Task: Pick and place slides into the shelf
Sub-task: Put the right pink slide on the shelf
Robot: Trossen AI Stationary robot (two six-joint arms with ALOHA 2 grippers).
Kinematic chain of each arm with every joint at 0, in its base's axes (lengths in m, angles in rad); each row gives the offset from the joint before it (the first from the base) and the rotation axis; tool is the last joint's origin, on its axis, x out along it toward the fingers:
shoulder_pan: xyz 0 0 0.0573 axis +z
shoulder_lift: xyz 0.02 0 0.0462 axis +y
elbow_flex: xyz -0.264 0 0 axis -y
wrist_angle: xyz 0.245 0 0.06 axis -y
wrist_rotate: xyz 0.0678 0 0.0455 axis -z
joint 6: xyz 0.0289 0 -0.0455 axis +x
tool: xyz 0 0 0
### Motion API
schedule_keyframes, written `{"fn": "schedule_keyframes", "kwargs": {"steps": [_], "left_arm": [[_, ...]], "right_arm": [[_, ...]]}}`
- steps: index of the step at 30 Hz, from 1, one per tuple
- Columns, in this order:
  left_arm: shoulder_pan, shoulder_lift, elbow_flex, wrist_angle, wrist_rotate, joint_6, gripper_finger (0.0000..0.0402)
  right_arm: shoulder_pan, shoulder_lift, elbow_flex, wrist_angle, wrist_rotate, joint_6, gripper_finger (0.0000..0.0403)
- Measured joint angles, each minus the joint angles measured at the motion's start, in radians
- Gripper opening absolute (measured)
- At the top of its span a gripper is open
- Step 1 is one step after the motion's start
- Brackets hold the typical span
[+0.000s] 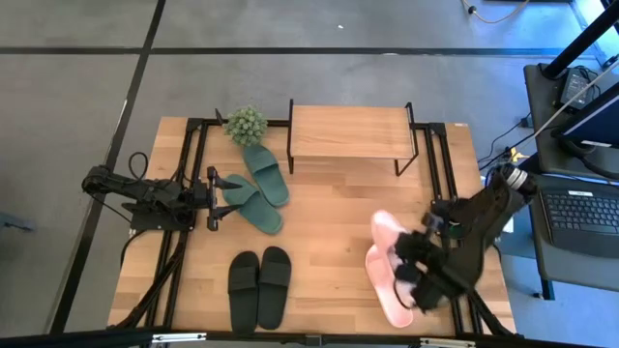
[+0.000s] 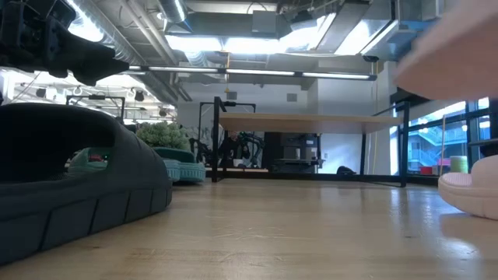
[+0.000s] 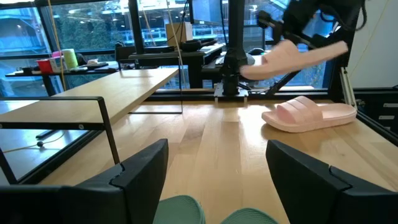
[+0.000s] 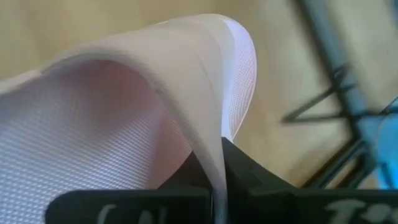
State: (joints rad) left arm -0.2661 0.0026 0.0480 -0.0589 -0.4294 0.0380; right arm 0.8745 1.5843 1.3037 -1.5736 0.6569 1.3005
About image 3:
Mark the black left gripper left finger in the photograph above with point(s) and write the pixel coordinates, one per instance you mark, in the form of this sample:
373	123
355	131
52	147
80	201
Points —
130	193

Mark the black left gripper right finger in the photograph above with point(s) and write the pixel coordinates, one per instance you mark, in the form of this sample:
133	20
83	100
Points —
311	196

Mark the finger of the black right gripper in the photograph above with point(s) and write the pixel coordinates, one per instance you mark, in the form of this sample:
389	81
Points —
270	21
298	40

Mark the pink slide sandal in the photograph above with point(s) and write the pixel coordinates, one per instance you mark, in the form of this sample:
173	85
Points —
286	60
311	119

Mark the green slide sandal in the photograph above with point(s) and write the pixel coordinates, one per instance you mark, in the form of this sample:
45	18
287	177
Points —
248	217
178	210

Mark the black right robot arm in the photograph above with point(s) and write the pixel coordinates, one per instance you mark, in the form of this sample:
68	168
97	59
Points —
235	62

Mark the computer monitor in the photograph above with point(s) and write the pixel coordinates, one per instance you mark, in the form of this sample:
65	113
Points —
206	11

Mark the black headphones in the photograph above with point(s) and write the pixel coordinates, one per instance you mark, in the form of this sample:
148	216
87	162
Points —
194	45

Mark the black office desk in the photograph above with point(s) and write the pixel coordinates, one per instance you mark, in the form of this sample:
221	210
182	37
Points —
192	60

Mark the cardboard box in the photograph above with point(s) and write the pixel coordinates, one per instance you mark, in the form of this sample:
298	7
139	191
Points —
178	34

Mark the low black side table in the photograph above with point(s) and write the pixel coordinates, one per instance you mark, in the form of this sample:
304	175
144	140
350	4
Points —
46	74

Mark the green yellow bottle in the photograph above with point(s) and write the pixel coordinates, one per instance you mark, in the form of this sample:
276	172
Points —
70	59

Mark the small white box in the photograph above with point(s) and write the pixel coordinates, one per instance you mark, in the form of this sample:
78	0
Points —
56	64

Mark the red cup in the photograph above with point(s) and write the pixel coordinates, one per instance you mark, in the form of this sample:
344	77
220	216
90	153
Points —
45	66

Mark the black aluminium table frame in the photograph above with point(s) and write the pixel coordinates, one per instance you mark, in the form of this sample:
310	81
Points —
311	94

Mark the wooden shelf with black frame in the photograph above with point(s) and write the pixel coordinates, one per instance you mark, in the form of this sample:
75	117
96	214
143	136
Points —
109	90

